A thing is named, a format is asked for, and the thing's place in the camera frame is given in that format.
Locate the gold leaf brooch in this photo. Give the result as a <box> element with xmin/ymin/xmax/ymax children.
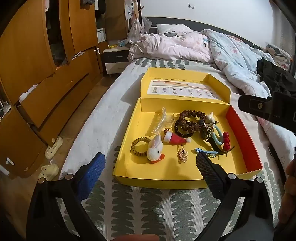
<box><xmin>178</xmin><ymin>144</ymin><xmax>188</xmax><ymax>164</ymax></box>

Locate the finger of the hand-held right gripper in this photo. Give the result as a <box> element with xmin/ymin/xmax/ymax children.
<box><xmin>238</xmin><ymin>94</ymin><xmax>273</xmax><ymax>116</ymax></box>

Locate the wooden wardrobe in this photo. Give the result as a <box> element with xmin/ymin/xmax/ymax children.
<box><xmin>0</xmin><ymin>0</ymin><xmax>129</xmax><ymax>179</ymax></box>

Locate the clear plastic hair clip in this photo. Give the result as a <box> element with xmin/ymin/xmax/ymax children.
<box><xmin>165</xmin><ymin>113</ymin><xmax>179</xmax><ymax>128</ymax></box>

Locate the white rabbit plush hair tie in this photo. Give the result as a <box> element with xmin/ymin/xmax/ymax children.
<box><xmin>147</xmin><ymin>134</ymin><xmax>166</xmax><ymax>164</ymax></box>

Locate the pearl hair claw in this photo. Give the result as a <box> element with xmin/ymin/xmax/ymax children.
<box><xmin>146</xmin><ymin>107</ymin><xmax>168</xmax><ymax>136</ymax></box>

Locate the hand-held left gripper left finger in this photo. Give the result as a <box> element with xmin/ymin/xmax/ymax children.
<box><xmin>26</xmin><ymin>152</ymin><xmax>106</xmax><ymax>241</ymax></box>

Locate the red santa hat clip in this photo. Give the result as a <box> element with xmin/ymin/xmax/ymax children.
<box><xmin>163</xmin><ymin>128</ymin><xmax>191</xmax><ymax>145</ymax></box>

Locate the person's left hand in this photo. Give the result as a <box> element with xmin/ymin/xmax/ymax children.
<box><xmin>113</xmin><ymin>234</ymin><xmax>160</xmax><ymax>241</ymax></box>

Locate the red bead hair clip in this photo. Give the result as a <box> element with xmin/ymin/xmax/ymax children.
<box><xmin>221</xmin><ymin>131</ymin><xmax>235</xmax><ymax>158</ymax></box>

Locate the light blue hair ring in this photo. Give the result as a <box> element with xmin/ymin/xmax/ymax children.
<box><xmin>211</xmin><ymin>124</ymin><xmax>224</xmax><ymax>146</ymax></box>

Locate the blue hair clip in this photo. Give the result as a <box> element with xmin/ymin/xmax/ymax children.
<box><xmin>195</xmin><ymin>148</ymin><xmax>218</xmax><ymax>156</ymax></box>

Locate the dark grey headboard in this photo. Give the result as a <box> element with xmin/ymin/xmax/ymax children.
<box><xmin>146</xmin><ymin>17</ymin><xmax>264</xmax><ymax>50</ymax></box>

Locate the yellow cardboard box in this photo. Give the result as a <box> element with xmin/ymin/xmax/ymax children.
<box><xmin>112</xmin><ymin>67</ymin><xmax>264</xmax><ymax>190</ymax></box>

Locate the pink duvet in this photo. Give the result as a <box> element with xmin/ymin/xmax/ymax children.
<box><xmin>128</xmin><ymin>23</ymin><xmax>213</xmax><ymax>62</ymax></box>

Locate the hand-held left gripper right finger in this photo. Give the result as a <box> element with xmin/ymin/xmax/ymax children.
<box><xmin>196</xmin><ymin>152</ymin><xmax>274</xmax><ymax>241</ymax></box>

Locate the dark and white nightstand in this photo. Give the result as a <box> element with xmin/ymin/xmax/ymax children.
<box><xmin>102</xmin><ymin>46</ymin><xmax>131</xmax><ymax>75</ymax></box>

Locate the person's right hand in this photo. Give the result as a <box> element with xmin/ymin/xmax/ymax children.
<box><xmin>278</xmin><ymin>159</ymin><xmax>296</xmax><ymax>224</ymax></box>

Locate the clear plastic bag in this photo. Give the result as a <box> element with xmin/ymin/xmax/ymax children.
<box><xmin>127</xmin><ymin>17</ymin><xmax>144</xmax><ymax>43</ymax></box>

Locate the brown spiral hair tie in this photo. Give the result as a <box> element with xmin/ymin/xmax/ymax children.
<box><xmin>131</xmin><ymin>137</ymin><xmax>151</xmax><ymax>156</ymax></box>

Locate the light blue printed duvet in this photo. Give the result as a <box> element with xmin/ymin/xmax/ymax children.
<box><xmin>199</xmin><ymin>29</ymin><xmax>275</xmax><ymax>98</ymax></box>

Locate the black clothing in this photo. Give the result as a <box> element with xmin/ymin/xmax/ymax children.
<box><xmin>257</xmin><ymin>58</ymin><xmax>296</xmax><ymax>98</ymax></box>

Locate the brown rough bead bracelet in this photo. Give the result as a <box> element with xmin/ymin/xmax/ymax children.
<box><xmin>178</xmin><ymin>110</ymin><xmax>206</xmax><ymax>132</ymax></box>

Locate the black bead bracelet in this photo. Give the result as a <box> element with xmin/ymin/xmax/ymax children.
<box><xmin>174</xmin><ymin>118</ymin><xmax>193</xmax><ymax>139</ymax></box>

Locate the dark wristwatch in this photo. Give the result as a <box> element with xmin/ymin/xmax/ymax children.
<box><xmin>200</xmin><ymin>124</ymin><xmax>223</xmax><ymax>152</ymax></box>

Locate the cream clog slipper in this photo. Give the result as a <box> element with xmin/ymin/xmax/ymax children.
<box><xmin>44</xmin><ymin>136</ymin><xmax>63</xmax><ymax>159</ymax></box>
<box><xmin>38</xmin><ymin>162</ymin><xmax>59</xmax><ymax>181</ymax></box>

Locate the white pillow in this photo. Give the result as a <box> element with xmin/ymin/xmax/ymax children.
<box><xmin>156</xmin><ymin>23</ymin><xmax>199</xmax><ymax>35</ymax></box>

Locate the patterned pillow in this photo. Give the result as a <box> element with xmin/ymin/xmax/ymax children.
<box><xmin>265</xmin><ymin>44</ymin><xmax>293</xmax><ymax>70</ymax></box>

